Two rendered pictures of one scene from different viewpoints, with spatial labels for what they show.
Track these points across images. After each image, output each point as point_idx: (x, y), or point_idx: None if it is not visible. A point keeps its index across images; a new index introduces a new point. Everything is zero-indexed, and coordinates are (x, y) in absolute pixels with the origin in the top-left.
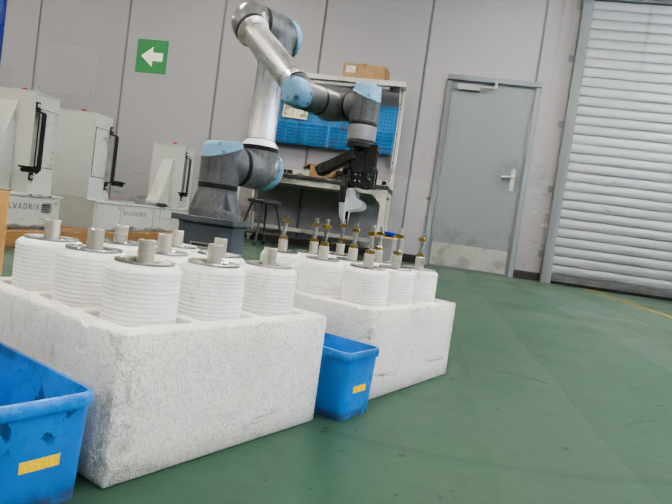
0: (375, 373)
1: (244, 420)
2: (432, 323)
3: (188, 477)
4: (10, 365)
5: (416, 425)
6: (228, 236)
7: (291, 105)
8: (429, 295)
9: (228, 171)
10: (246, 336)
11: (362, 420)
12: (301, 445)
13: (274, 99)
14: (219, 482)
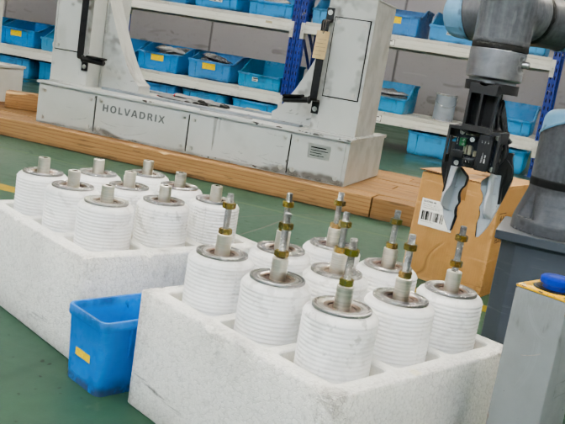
0: (144, 379)
1: (28, 307)
2: (257, 389)
3: None
4: None
5: (43, 415)
6: (509, 256)
7: (456, 37)
8: (300, 351)
9: (544, 156)
10: (29, 237)
11: (67, 387)
12: (13, 345)
13: None
14: None
